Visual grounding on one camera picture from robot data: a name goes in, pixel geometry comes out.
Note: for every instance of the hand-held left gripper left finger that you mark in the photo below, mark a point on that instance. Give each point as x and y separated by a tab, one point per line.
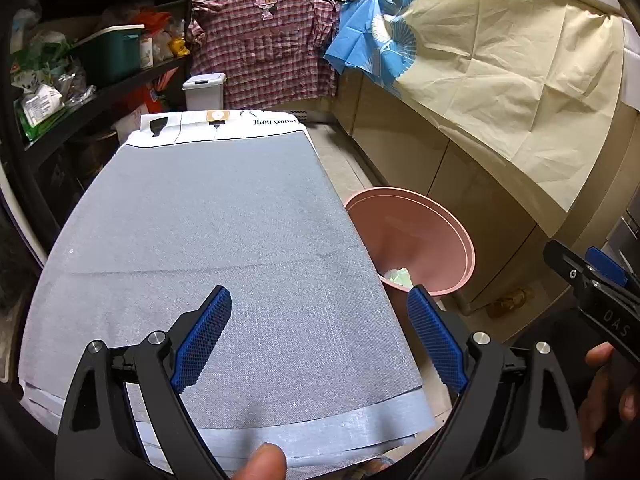
205	340

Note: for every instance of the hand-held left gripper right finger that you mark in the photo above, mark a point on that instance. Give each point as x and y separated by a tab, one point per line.
435	340

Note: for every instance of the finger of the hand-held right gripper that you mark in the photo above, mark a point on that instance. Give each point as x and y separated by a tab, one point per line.
567	267
607	267

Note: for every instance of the pale green wrapper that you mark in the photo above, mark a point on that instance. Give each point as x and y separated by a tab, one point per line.
397	277

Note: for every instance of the pink plastic bucket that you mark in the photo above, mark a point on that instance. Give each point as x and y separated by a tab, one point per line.
425	230

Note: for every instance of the person's right hand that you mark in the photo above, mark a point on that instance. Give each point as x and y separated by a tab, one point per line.
600	355

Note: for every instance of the person's left hand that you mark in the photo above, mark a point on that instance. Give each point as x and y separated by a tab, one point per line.
262	462

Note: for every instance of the stainless steel appliance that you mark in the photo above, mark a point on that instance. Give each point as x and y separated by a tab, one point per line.
625	237

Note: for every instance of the brown bottle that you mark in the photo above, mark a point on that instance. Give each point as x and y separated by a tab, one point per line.
507	302

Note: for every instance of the beige kitchen cabinet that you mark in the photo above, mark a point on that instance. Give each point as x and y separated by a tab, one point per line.
425	150

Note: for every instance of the cream cloth blue fan print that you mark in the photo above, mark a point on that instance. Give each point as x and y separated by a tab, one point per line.
500	70

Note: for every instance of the white printed tablecloth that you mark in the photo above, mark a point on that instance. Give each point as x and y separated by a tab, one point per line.
260	120

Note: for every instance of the orange printed box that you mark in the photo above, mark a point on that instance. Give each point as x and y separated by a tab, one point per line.
147	100

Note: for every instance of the white pedal bin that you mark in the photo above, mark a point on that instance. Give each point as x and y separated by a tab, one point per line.
205	92

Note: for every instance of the black shelf rack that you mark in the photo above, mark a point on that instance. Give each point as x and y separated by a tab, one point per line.
100	107

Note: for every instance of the green vegetable bag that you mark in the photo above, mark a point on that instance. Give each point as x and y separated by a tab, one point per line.
37	110

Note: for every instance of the white labelled jar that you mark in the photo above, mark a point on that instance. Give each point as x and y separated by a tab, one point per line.
147	52

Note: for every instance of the yellow figurine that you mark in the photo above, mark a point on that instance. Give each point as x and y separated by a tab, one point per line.
179	46

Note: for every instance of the red plaid shirt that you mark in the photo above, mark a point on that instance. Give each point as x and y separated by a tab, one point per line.
265	50

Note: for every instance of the green storage box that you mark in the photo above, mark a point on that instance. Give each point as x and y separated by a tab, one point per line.
110	55

